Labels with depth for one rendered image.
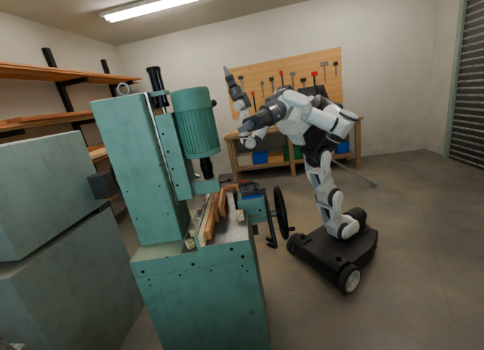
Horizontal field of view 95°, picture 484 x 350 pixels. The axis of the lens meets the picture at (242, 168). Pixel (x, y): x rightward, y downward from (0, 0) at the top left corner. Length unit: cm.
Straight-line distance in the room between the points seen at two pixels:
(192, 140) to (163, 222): 44
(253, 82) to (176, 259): 358
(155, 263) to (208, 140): 62
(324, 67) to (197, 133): 355
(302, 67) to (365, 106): 131
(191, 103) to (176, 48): 367
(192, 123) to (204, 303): 88
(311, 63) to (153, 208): 373
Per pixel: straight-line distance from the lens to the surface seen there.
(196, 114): 101
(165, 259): 116
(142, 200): 116
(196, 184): 114
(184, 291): 126
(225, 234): 98
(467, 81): 438
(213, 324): 141
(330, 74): 439
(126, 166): 113
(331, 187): 175
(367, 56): 461
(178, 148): 107
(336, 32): 451
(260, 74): 427
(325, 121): 97
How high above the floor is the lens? 143
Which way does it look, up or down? 17 degrees down
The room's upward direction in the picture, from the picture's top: 10 degrees counter-clockwise
